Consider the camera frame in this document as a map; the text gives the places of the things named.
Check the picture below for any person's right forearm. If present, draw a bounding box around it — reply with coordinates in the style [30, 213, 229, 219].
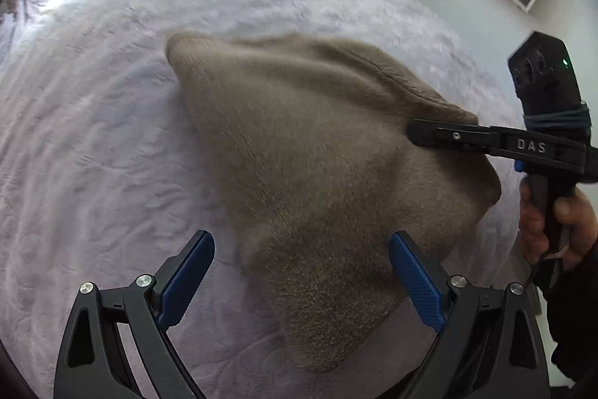
[542, 235, 598, 393]

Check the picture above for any person's right hand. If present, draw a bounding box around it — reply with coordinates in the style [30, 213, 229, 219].
[518, 181, 598, 271]

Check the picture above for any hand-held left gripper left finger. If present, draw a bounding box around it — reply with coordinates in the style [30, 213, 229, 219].
[53, 230, 216, 399]

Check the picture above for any brown knit sweater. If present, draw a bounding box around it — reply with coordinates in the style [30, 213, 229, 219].
[166, 32, 503, 374]

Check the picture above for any lavender embossed blanket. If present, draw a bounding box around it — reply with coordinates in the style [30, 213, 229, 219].
[0, 0, 543, 399]

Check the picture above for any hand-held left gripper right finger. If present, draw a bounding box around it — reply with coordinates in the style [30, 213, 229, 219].
[389, 231, 552, 399]

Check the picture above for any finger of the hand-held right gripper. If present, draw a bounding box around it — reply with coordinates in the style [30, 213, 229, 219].
[408, 120, 508, 159]

